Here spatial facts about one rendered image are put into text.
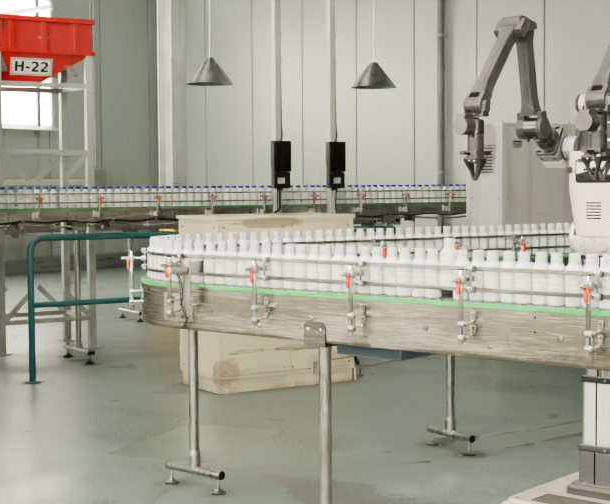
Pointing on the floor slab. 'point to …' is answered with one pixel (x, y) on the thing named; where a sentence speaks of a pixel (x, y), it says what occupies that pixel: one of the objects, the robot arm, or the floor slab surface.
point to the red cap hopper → (41, 39)
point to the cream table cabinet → (227, 356)
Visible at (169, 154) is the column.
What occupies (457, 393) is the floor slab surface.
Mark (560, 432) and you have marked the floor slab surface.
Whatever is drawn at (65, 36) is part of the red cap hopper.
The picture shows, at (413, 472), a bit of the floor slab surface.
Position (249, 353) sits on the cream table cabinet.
